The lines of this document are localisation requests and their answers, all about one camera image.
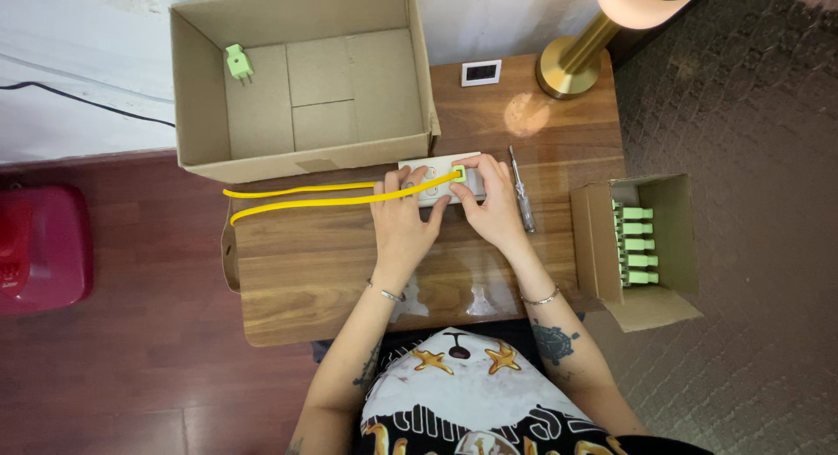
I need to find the yellow cable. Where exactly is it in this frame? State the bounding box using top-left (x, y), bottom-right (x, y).
top-left (223, 171), bottom-right (462, 227)

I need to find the white power strip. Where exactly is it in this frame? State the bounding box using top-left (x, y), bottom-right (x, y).
top-left (398, 152), bottom-right (487, 208)

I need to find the small white digital display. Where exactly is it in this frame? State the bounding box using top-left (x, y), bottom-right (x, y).
top-left (461, 59), bottom-right (503, 88)

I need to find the clear handle screwdriver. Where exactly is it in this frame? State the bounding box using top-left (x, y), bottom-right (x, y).
top-left (508, 145), bottom-right (537, 234)

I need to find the black cable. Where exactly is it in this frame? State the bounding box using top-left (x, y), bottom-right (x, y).
top-left (0, 81), bottom-right (177, 129)

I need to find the red plastic object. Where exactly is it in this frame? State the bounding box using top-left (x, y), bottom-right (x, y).
top-left (0, 184), bottom-right (94, 316)

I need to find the small open cardboard box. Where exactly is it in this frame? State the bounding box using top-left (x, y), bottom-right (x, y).
top-left (569, 173), bottom-right (705, 333)

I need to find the silver chain bracelet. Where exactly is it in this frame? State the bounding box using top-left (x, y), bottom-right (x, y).
top-left (520, 283), bottom-right (562, 307)

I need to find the person's right hand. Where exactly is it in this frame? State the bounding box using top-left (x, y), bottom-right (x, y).
top-left (449, 154), bottom-right (532, 258)

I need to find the person's left hand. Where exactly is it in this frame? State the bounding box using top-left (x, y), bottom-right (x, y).
top-left (370, 165), bottom-right (453, 287)

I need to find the printed black and white shirt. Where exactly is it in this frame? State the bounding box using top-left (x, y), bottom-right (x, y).
top-left (355, 327), bottom-right (716, 455)

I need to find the gold lamp with white shade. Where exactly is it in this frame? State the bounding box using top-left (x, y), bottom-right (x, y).
top-left (535, 0), bottom-right (712, 101)

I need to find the large open cardboard box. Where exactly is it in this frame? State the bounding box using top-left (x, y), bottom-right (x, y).
top-left (169, 0), bottom-right (441, 185)

